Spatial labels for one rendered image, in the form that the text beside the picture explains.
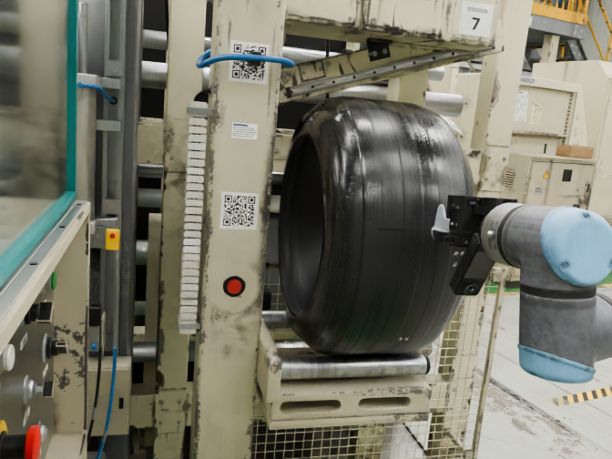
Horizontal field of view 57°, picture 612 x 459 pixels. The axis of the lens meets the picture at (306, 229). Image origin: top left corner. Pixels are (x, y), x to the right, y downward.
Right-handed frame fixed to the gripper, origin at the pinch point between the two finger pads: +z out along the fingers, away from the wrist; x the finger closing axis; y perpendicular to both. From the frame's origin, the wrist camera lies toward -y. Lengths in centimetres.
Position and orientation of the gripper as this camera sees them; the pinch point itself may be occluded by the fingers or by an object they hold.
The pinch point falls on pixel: (438, 233)
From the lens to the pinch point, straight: 105.3
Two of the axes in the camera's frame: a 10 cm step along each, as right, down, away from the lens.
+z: -2.5, -0.9, 9.6
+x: -9.7, -0.4, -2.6
